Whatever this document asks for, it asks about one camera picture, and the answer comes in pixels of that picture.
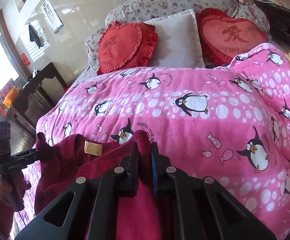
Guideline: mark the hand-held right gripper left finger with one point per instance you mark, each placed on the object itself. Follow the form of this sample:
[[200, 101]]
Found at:
[[104, 187]]

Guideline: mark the black cloth on wall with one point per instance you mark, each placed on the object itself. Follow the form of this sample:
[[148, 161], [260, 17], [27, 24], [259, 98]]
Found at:
[[36, 36]]

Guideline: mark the white pillow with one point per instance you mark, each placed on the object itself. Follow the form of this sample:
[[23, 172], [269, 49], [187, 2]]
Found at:
[[177, 42]]

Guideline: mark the pink penguin print blanket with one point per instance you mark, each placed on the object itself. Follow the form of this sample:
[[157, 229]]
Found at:
[[185, 120]]

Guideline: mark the red wall sticker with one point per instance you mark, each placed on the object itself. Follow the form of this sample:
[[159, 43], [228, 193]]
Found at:
[[26, 60]]

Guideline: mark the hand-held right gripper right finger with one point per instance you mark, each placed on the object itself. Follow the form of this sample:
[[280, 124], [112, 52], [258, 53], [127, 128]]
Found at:
[[170, 180]]

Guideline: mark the dark wooden desk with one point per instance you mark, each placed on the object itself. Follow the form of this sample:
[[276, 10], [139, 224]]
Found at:
[[39, 97]]

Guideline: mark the dark red sweater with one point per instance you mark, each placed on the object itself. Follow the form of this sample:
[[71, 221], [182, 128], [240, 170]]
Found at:
[[104, 158]]

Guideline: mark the dark carved wooden headboard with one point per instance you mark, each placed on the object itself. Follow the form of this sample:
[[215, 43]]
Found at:
[[285, 30]]

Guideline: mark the orange box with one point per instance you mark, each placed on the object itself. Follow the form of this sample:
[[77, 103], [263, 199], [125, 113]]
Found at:
[[8, 96]]

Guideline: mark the floral bolster pillow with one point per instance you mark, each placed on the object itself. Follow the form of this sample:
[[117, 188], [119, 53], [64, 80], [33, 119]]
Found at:
[[160, 2]]

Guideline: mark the person's left hand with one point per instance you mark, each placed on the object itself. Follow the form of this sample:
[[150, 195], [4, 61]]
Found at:
[[3, 185]]

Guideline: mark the red heart cushion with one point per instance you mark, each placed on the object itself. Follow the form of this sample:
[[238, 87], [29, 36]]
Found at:
[[230, 37], [120, 47]]

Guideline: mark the wall calendar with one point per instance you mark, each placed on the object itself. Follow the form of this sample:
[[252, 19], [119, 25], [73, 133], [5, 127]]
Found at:
[[52, 15]]

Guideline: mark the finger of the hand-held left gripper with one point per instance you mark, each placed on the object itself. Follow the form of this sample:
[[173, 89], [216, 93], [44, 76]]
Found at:
[[32, 154]]

